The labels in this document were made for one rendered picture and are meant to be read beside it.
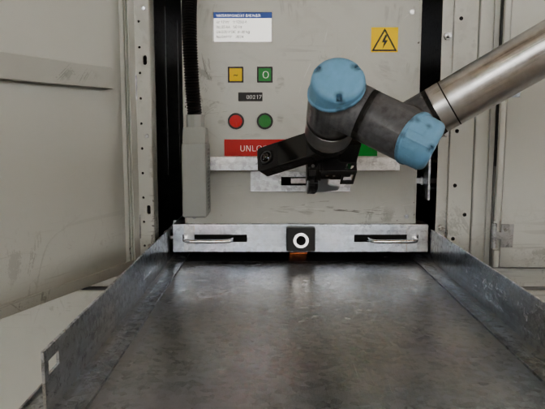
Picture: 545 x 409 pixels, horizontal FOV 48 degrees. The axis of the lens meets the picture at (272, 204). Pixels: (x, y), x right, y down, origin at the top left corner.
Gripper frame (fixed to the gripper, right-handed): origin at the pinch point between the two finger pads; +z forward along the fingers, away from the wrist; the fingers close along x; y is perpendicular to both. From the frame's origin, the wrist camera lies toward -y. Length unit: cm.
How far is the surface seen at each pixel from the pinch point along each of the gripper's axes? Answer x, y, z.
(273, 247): -5.5, -6.4, 18.9
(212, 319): -27.9, -15.6, -13.9
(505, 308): -27.3, 26.5, -17.8
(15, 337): -23, -60, 24
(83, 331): -33, -29, -33
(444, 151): 10.7, 28.1, 6.3
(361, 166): 8.0, 11.4, 7.9
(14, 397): -35, -61, 30
